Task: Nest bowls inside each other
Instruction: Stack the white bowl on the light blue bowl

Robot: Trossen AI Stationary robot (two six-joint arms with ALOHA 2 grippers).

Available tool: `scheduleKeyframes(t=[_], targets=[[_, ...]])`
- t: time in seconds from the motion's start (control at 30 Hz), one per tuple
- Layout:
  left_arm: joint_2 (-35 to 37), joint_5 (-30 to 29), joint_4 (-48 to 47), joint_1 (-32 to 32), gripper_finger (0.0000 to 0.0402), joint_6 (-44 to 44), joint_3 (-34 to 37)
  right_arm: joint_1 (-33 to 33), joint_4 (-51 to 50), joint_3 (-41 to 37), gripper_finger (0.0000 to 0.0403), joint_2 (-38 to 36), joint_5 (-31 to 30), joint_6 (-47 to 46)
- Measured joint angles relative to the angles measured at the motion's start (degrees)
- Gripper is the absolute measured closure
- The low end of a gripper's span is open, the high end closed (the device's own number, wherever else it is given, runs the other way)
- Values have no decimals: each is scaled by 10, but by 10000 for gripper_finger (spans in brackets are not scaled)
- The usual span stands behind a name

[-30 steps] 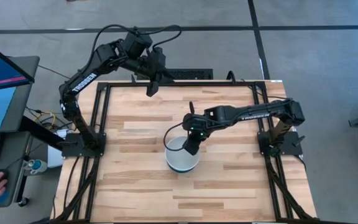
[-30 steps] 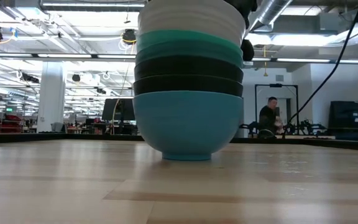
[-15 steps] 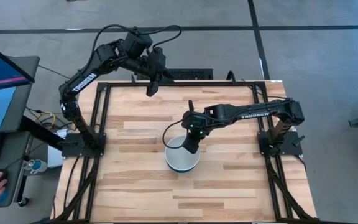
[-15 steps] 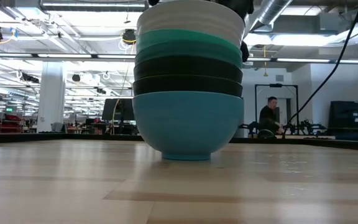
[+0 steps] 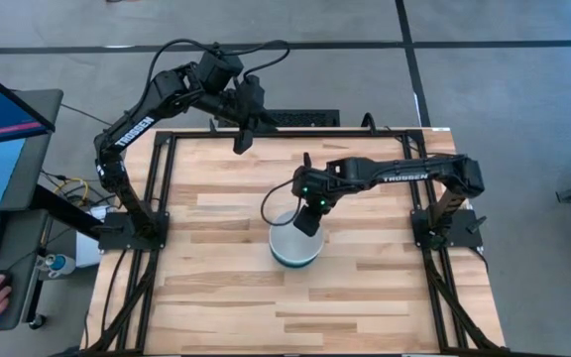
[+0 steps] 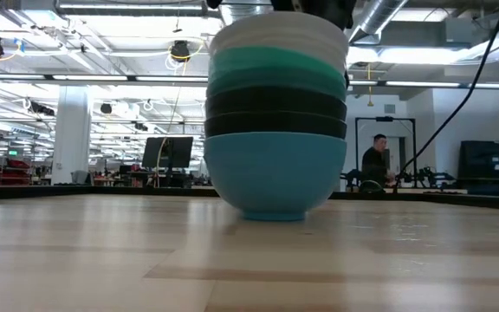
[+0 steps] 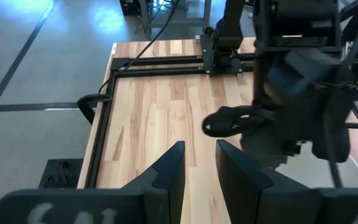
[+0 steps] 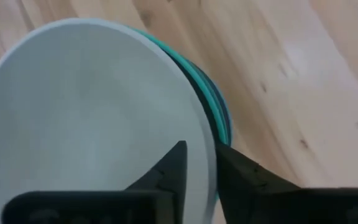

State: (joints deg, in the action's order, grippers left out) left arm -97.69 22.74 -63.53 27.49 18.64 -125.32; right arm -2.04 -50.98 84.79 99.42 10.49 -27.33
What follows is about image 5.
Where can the light blue bowl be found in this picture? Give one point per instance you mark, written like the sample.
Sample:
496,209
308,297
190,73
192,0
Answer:
293,265

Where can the black cart support bar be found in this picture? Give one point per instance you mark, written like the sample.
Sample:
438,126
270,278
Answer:
62,210

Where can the white and blue bottle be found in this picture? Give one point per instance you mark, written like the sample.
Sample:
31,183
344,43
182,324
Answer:
60,264

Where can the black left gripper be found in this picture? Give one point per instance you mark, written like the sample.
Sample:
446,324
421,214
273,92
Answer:
253,101

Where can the grey computer cart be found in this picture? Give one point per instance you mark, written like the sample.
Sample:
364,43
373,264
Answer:
18,248

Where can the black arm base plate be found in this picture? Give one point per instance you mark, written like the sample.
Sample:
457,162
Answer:
464,225
117,238

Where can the black aluminium table frame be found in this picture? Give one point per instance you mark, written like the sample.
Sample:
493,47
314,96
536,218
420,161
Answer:
290,134

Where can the black computer mouse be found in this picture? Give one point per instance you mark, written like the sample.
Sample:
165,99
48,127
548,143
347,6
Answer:
2,280

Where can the large teal green bowl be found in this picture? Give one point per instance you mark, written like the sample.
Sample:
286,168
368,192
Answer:
293,243

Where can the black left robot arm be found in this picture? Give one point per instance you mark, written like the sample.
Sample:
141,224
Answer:
134,131

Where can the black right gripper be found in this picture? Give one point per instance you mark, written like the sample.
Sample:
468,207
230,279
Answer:
310,222

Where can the white box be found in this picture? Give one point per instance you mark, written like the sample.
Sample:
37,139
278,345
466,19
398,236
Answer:
87,243

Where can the black cart wheel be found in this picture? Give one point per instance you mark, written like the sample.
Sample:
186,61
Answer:
36,322

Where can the black perforated panel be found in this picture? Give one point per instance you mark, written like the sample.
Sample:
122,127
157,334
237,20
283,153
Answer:
310,118

